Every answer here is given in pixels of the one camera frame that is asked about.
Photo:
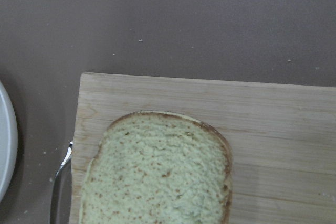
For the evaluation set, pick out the bread slice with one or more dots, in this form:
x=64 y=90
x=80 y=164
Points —
x=158 y=167

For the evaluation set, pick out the wooden cutting board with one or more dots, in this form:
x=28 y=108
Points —
x=282 y=138

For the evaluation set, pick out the white round plate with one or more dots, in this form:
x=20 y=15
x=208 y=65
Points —
x=9 y=141

